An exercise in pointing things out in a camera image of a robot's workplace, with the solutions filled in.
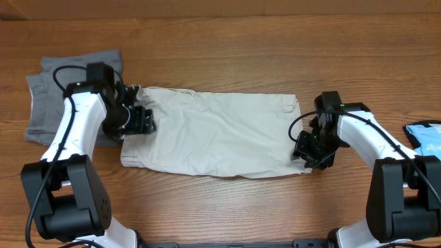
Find beige shorts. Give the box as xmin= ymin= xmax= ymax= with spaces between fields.
xmin=121 ymin=87 xmax=310 ymax=178

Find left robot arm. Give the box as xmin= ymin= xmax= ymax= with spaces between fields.
xmin=21 ymin=62 xmax=157 ymax=247

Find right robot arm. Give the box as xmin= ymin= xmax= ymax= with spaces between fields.
xmin=292 ymin=91 xmax=440 ymax=248

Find folded grey shorts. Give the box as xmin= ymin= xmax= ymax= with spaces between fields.
xmin=25 ymin=50 xmax=122 ymax=145

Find light blue garment pile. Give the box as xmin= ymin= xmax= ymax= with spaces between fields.
xmin=403 ymin=120 xmax=441 ymax=159

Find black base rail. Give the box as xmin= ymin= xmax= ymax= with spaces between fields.
xmin=139 ymin=239 xmax=335 ymax=248

